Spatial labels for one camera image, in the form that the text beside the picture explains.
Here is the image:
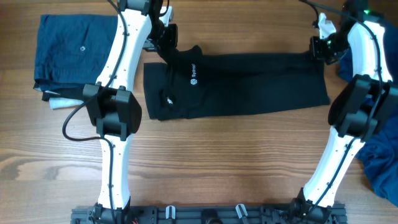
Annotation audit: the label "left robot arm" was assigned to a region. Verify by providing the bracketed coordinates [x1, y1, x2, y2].
[83, 1, 177, 223]

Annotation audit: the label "folded blue shorts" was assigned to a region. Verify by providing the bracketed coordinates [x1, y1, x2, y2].
[34, 14, 118, 91]

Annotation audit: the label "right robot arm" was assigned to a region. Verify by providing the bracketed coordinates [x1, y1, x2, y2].
[273, 1, 397, 223]

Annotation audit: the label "left black cable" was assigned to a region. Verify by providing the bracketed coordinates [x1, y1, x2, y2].
[62, 0, 130, 224]

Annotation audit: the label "blue polo shirt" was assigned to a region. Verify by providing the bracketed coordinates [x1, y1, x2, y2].
[356, 22, 397, 206]

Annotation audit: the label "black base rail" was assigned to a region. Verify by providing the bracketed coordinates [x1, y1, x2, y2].
[70, 204, 348, 224]

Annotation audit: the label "black polo shirt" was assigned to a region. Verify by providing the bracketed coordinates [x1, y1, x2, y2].
[144, 45, 330, 121]

